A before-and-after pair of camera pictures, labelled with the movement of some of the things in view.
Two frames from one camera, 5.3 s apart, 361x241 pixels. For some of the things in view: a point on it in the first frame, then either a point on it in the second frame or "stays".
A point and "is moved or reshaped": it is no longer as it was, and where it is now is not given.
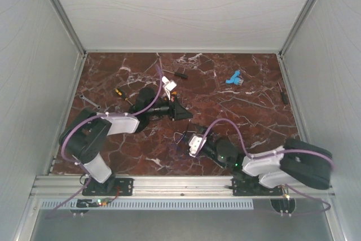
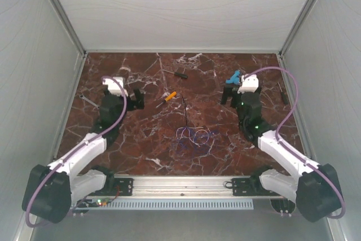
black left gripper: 177,112 → 139,104
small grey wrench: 82,96 stays
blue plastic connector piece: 235,79 stays
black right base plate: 244,187 stays
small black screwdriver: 179,74 stays
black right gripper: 201,130 → 228,92
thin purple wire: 181,134 is moved or reshaped
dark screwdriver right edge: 284,95 stays
